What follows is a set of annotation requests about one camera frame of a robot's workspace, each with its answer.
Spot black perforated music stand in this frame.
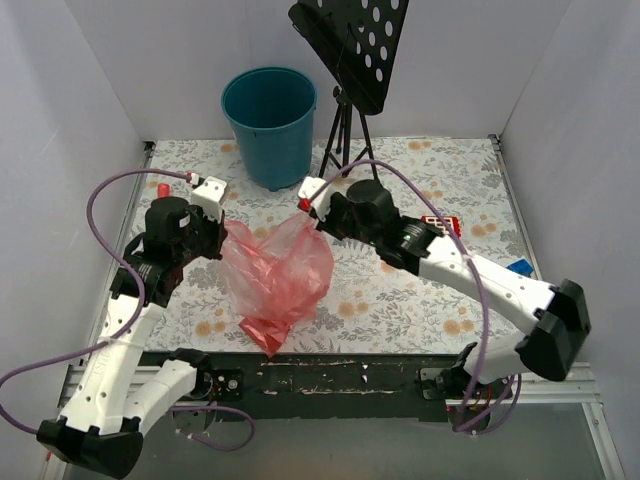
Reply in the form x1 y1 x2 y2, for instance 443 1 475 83
288 0 409 176

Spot floral patterned table mat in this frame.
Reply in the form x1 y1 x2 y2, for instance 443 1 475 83
126 137 530 354

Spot red toy calculator block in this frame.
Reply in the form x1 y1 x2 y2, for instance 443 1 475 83
421 215 461 238

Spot teal plastic trash bin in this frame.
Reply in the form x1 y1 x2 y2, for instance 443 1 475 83
221 67 317 191

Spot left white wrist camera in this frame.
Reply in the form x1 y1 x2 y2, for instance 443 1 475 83
190 176 227 224

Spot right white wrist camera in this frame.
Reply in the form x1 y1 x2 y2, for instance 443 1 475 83
298 176 335 221

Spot red plastic trash bag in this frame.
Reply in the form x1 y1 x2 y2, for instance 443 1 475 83
220 213 334 357

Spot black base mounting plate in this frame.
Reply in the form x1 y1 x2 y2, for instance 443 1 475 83
173 348 456 422

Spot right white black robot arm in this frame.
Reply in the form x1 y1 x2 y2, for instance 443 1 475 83
298 177 591 398

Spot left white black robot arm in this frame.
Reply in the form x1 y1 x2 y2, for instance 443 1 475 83
36 196 227 479

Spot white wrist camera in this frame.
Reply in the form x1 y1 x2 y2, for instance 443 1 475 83
298 176 335 221
190 176 227 224

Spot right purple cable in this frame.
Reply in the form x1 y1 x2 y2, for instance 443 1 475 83
309 159 523 435

